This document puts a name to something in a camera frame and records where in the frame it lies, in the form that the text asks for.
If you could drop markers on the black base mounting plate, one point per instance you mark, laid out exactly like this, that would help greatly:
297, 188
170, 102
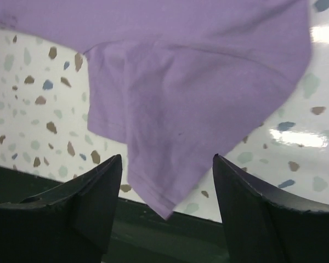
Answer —
138, 235

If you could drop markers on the purple t-shirt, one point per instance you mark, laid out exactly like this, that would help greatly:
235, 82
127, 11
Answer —
176, 81

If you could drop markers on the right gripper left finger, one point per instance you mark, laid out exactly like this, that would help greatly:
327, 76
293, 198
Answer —
44, 220

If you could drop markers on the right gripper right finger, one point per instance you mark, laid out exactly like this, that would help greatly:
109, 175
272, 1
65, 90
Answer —
263, 223

